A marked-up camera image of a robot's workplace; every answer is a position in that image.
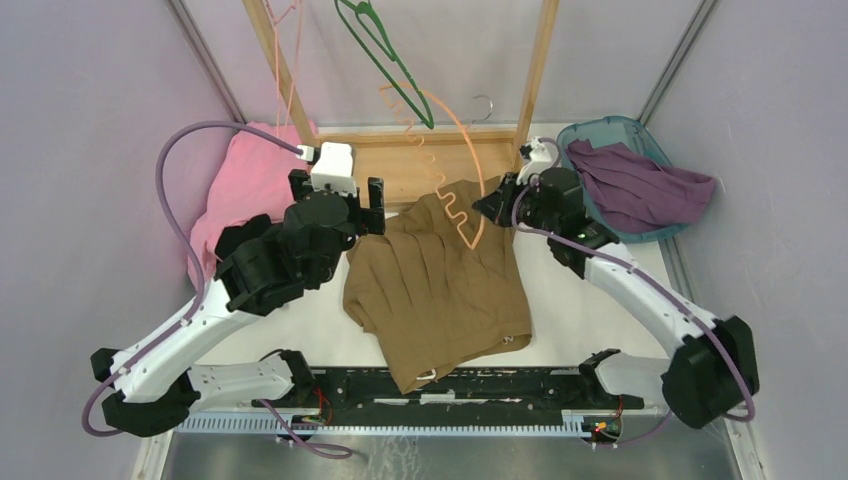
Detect pink garment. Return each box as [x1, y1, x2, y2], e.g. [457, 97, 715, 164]
[189, 130, 308, 280]

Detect wooden clothes rack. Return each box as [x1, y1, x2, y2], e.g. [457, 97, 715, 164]
[243, 1, 560, 211]

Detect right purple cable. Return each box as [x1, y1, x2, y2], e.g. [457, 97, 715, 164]
[510, 137, 757, 424]

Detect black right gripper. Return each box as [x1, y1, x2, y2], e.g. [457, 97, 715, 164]
[474, 171, 558, 236]

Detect teal plastic bin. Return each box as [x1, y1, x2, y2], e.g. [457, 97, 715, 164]
[556, 115, 715, 244]

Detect green hanger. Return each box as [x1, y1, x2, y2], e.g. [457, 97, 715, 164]
[333, 0, 435, 130]

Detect purple garment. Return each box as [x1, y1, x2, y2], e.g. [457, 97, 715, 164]
[565, 140, 717, 234]

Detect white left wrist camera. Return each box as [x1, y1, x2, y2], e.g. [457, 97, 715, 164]
[297, 142, 357, 196]

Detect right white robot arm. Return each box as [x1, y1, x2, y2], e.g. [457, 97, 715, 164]
[472, 168, 760, 429]

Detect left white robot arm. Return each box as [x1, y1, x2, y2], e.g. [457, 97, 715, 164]
[90, 170, 385, 437]

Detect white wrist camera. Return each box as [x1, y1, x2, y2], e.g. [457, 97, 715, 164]
[516, 136, 562, 185]
[297, 142, 357, 196]

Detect black garment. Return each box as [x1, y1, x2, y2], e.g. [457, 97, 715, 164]
[214, 214, 274, 265]

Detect pink thin hanger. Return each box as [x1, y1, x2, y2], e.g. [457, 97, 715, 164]
[262, 0, 312, 140]

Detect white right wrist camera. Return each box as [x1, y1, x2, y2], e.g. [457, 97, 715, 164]
[516, 136, 562, 185]

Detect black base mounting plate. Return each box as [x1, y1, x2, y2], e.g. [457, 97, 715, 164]
[271, 367, 645, 427]

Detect tan brown pleated skirt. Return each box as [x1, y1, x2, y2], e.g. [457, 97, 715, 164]
[342, 194, 533, 394]

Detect orange wavy hanger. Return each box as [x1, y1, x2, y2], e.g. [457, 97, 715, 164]
[378, 82, 486, 251]

